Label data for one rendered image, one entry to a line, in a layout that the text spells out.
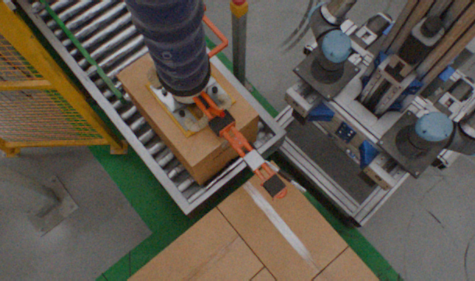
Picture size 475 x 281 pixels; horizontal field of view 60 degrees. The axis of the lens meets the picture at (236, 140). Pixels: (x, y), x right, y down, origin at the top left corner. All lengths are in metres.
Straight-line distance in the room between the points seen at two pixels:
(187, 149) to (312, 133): 1.08
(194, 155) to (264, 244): 0.64
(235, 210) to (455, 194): 1.57
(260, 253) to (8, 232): 1.71
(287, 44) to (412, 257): 1.71
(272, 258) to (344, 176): 0.78
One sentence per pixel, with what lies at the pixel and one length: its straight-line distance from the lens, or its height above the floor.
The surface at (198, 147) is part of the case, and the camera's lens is 1.88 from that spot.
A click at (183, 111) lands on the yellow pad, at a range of 1.89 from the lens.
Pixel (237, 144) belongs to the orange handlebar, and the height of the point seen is 1.09.
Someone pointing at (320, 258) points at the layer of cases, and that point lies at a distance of 2.23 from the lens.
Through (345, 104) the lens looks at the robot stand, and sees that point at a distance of 2.01.
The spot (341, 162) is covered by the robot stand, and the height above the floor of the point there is 0.21.
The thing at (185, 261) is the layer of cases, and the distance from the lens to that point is 2.21.
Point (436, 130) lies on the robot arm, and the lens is 1.72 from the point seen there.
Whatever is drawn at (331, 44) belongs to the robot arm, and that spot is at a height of 1.27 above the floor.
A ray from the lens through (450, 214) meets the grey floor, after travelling 3.09.
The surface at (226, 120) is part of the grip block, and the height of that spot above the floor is 1.10.
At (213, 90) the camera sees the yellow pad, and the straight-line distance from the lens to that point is 1.92.
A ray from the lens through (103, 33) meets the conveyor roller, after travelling 2.74.
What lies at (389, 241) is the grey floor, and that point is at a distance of 2.91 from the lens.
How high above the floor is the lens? 2.73
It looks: 72 degrees down
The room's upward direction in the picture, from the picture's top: 2 degrees counter-clockwise
